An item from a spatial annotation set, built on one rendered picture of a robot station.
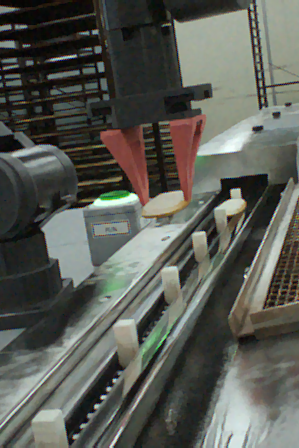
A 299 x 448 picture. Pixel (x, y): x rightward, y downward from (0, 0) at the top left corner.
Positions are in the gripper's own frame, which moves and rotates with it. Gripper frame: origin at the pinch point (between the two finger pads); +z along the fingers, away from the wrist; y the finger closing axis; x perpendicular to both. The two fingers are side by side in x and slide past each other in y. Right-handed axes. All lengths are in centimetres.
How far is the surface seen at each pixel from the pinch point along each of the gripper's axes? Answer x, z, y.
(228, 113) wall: 700, 23, -103
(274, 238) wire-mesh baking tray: -3.1, 4.4, 9.6
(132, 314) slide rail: -8.6, 8.4, -2.1
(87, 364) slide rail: -18.8, 8.4, -2.4
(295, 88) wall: 700, 8, -32
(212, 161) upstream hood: 45.4, 2.4, -3.9
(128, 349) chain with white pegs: -16.9, 8.2, 0.0
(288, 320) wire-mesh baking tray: -25.6, 3.9, 12.4
